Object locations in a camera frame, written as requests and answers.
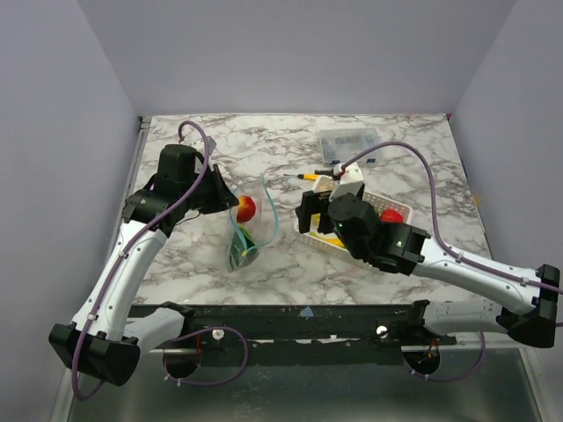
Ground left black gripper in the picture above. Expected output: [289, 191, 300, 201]
[181, 164, 240, 215]

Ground red yellow toy apple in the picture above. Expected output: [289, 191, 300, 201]
[236, 195, 257, 223]

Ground clear zip top bag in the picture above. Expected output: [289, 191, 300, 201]
[225, 174, 280, 273]

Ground green toy leafy vegetable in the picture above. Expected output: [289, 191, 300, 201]
[228, 226, 259, 272]

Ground yellow toy banana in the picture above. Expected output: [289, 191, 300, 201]
[310, 232, 344, 248]

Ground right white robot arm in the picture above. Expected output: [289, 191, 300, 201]
[296, 191, 562, 348]

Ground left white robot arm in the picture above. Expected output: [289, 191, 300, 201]
[48, 144, 238, 386]

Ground white perforated plastic basket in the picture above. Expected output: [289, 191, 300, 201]
[295, 176, 422, 273]

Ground red toy strawberry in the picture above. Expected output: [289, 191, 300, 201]
[380, 208, 404, 223]

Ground clear plastic screw box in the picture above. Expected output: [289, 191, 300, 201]
[318, 127, 381, 166]

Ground yellow handled screwdriver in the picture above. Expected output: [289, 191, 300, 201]
[284, 173, 318, 181]

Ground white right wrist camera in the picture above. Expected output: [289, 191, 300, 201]
[329, 163, 364, 202]

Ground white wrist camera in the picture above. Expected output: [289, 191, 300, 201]
[329, 163, 364, 202]
[198, 136, 216, 155]

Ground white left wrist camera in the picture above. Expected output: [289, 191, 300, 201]
[198, 136, 216, 155]

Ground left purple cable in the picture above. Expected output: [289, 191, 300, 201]
[70, 120, 250, 402]

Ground purple cable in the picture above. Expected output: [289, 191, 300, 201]
[340, 142, 563, 382]
[70, 120, 250, 402]

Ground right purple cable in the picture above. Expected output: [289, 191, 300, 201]
[340, 142, 563, 382]

